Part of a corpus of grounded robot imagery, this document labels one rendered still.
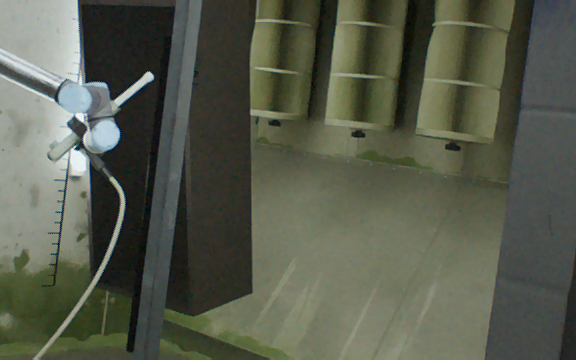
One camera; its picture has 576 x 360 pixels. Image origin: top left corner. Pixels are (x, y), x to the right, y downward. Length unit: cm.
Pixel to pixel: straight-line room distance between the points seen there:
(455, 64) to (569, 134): 201
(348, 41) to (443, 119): 66
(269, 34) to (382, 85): 71
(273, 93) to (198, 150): 133
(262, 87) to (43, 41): 112
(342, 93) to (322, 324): 106
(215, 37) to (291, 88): 129
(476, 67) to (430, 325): 109
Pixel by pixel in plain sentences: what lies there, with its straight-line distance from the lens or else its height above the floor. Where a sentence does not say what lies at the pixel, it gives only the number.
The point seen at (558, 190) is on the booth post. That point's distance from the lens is 218.
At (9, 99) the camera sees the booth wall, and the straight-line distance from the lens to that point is 445.
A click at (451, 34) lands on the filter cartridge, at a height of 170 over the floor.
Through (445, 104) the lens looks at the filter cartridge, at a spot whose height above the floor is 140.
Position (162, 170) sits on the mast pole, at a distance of 250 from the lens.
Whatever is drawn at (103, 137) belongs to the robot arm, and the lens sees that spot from 320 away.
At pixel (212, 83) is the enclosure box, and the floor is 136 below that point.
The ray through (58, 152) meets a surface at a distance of 350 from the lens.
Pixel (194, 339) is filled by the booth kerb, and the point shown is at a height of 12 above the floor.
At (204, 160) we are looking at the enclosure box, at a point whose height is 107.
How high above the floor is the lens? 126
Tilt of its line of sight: 3 degrees down
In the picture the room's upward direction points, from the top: 7 degrees clockwise
